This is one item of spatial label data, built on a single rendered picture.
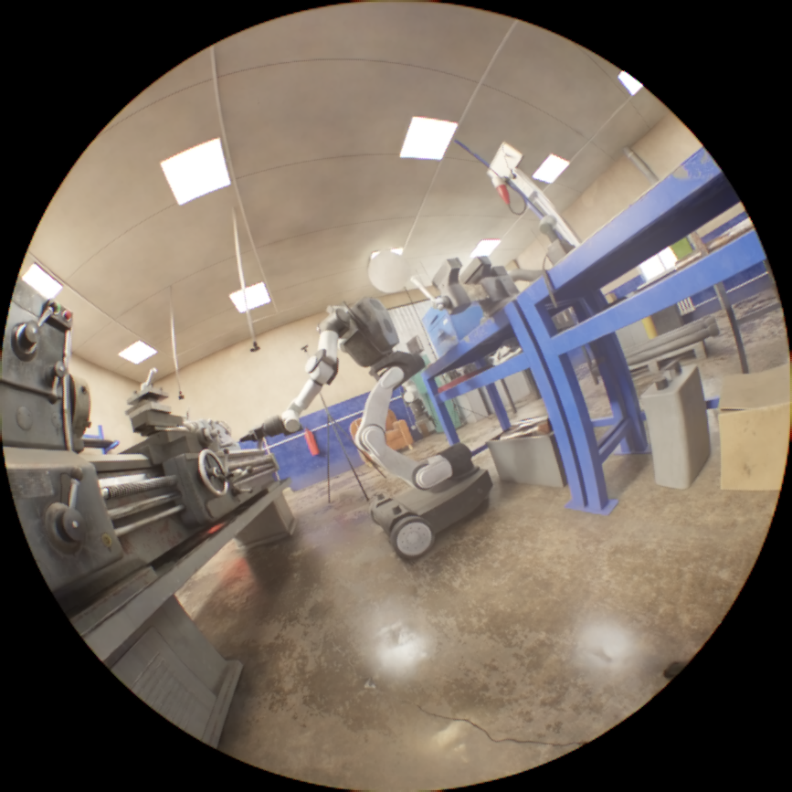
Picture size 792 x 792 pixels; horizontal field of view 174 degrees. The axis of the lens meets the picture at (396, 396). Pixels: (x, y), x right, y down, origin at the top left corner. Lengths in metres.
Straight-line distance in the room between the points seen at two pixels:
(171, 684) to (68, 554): 0.43
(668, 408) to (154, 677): 1.60
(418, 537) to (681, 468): 1.10
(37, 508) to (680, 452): 1.60
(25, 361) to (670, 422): 1.81
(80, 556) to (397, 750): 0.72
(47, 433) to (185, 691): 0.74
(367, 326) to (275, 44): 2.53
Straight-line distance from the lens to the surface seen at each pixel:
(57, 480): 0.71
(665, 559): 0.87
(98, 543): 0.73
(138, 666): 0.86
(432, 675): 0.78
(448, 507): 1.30
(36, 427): 0.86
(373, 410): 1.34
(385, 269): 4.35
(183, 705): 0.94
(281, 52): 2.79
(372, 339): 1.36
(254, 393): 5.63
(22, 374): 0.88
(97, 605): 0.84
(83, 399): 1.19
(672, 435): 1.03
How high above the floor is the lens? 0.63
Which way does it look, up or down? 4 degrees up
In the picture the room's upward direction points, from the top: 22 degrees counter-clockwise
